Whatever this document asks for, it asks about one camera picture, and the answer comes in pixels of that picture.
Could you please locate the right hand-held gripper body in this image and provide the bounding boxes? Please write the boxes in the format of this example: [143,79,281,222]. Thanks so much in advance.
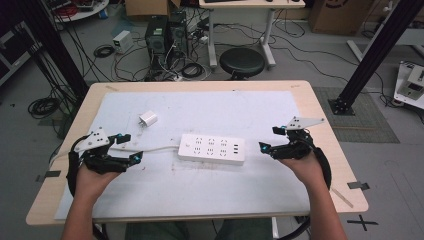
[273,116,326,161]

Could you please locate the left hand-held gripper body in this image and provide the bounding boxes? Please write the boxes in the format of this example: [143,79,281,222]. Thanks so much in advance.
[73,126,117,175]

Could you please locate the person's right hand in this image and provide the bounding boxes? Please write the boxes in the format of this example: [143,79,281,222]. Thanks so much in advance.
[277,151,327,192]

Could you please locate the person's left hand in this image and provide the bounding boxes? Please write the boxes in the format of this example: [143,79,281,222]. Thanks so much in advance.
[74,163,123,200]

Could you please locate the white charger plug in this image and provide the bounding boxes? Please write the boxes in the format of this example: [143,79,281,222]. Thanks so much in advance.
[137,110,159,129]

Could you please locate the white power strip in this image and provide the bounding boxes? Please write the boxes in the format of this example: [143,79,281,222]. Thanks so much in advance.
[177,133,247,167]

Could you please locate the grey tape piece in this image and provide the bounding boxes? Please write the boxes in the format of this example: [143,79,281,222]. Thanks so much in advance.
[35,169,62,183]
[346,180,371,191]

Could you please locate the beige tape strip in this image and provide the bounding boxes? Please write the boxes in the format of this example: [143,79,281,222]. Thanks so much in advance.
[330,187,355,209]

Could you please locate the white table mat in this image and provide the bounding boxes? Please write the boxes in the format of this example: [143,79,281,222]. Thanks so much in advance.
[54,90,312,221]

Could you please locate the black round stool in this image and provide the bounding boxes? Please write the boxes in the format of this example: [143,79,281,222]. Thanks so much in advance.
[218,47,267,81]

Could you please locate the grey floor mat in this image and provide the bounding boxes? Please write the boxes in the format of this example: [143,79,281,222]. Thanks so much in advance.
[312,86,401,145]

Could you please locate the person's legs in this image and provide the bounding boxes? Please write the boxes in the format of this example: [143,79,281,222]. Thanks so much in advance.
[124,217,275,240]

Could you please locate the white power supply box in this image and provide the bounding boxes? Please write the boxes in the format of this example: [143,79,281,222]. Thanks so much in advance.
[112,29,135,55]

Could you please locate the black tape cross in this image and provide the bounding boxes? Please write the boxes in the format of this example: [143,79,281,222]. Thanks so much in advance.
[346,214,380,232]

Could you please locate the black metal stand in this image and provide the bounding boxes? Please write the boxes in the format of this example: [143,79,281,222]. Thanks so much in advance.
[327,0,424,116]
[14,0,91,100]

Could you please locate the black computer tower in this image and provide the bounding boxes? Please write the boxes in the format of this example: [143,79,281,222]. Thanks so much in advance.
[167,11,190,60]
[144,15,170,67]

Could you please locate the white desk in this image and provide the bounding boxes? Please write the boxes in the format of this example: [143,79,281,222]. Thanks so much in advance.
[198,0,306,70]

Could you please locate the round white table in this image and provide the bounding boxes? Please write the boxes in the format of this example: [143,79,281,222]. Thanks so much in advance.
[42,0,111,24]

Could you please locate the cardboard box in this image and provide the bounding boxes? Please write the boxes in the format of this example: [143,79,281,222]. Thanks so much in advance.
[124,0,181,18]
[307,0,377,36]

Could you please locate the white device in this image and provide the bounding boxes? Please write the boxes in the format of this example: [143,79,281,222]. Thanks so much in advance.
[392,60,424,111]

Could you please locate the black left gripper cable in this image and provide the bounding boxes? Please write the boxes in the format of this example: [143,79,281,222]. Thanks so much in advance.
[65,134,90,198]

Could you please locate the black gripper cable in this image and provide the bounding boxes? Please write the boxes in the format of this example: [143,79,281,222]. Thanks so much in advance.
[65,134,90,198]
[313,147,333,192]

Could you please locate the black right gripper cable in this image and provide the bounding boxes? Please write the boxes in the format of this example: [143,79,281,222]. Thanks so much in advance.
[313,147,333,192]

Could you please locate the large coiled black cable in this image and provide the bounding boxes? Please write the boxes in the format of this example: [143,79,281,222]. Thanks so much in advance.
[27,96,62,120]

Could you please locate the small coiled black cable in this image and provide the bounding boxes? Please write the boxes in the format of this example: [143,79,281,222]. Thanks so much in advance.
[92,44,116,59]

